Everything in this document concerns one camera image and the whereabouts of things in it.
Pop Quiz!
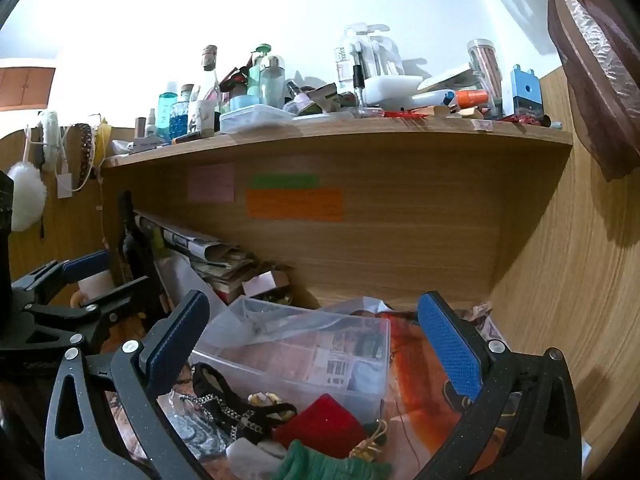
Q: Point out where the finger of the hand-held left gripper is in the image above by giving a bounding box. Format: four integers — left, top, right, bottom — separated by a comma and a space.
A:
10, 249, 112, 307
24, 275, 164, 352

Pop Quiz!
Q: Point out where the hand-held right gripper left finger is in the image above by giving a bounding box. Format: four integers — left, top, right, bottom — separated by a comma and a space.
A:
44, 290, 211, 480

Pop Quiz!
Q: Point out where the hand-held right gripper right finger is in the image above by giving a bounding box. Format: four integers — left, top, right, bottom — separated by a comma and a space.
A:
416, 290, 584, 480

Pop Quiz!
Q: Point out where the orange plastic bag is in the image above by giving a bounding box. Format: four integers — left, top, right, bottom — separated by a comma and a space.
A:
387, 310, 501, 476

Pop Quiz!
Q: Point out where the white fluffy pom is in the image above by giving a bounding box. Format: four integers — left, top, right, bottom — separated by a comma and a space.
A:
7, 161, 48, 232

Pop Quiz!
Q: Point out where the stack of books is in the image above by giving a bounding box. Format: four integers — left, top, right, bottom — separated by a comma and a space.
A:
132, 210, 261, 306

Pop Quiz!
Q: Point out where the small pink box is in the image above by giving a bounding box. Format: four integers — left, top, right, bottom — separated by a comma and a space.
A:
242, 270, 293, 298

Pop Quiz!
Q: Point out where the white fluffy headband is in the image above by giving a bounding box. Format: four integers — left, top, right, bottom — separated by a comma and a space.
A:
39, 110, 65, 173

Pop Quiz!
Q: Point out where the brown studded headband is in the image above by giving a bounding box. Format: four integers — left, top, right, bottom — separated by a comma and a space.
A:
72, 123, 96, 193

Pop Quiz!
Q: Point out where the gold trinket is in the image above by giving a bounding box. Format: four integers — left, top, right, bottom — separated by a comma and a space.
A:
350, 420, 390, 461

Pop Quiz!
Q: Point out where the yellow hanging item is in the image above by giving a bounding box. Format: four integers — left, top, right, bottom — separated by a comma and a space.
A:
95, 122, 111, 161

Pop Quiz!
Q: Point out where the clear plastic storage bin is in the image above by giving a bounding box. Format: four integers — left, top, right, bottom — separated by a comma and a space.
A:
190, 295, 392, 426

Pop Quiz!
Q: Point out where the white cloth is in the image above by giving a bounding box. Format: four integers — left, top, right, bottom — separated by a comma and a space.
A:
225, 437, 288, 480

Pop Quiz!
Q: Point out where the pink sticky note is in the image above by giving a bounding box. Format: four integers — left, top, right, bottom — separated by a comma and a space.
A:
188, 163, 236, 204

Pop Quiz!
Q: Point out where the red cloth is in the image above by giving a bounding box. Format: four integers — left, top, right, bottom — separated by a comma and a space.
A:
272, 394, 370, 460

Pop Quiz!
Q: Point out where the blue bead jar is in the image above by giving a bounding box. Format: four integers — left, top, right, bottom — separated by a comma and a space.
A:
170, 101, 192, 141

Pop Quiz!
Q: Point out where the teal liquid bottle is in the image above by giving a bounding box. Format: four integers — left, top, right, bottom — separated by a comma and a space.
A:
157, 81, 179, 141

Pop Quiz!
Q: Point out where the green knit sock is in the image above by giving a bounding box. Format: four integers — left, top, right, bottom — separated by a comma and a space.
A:
270, 439, 393, 480

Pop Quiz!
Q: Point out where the orange sticky note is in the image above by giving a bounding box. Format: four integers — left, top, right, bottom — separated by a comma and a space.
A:
246, 188, 345, 223

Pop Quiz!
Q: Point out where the green sticky note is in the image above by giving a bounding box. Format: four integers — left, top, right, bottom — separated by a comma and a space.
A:
251, 175, 320, 189

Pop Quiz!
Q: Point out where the wooden desk shelf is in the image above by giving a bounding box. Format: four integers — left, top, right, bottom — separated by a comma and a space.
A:
100, 112, 576, 311

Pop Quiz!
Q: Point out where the flat clear plastic container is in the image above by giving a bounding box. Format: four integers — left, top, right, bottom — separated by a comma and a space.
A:
220, 105, 296, 135

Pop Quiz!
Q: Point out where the glass bottle with cork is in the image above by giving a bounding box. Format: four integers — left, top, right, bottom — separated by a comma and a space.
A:
200, 45, 223, 103

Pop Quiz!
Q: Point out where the orange capped tube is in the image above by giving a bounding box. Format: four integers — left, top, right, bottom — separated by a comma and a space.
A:
450, 89, 490, 110

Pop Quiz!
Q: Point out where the green pump bottle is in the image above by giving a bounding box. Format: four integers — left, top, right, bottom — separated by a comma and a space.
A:
249, 44, 273, 106

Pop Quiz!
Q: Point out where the clear bottle silver cap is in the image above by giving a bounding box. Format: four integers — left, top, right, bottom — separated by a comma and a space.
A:
260, 56, 286, 110

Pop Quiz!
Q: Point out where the blue box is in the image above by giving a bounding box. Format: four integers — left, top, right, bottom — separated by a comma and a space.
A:
510, 65, 543, 118

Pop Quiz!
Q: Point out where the tall jar of brown sticks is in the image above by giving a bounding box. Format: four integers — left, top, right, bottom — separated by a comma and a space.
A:
467, 39, 503, 116

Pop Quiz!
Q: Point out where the black mascara tube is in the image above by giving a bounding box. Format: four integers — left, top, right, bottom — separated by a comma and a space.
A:
353, 45, 364, 111

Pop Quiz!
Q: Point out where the brown curtain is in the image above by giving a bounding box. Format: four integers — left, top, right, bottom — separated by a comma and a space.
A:
460, 0, 640, 182

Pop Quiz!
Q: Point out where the black strap with chain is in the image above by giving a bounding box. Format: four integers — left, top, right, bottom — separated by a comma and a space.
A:
191, 361, 298, 443

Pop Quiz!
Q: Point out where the wooden wall cabinet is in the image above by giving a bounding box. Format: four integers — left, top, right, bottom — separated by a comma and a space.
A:
0, 66, 57, 111

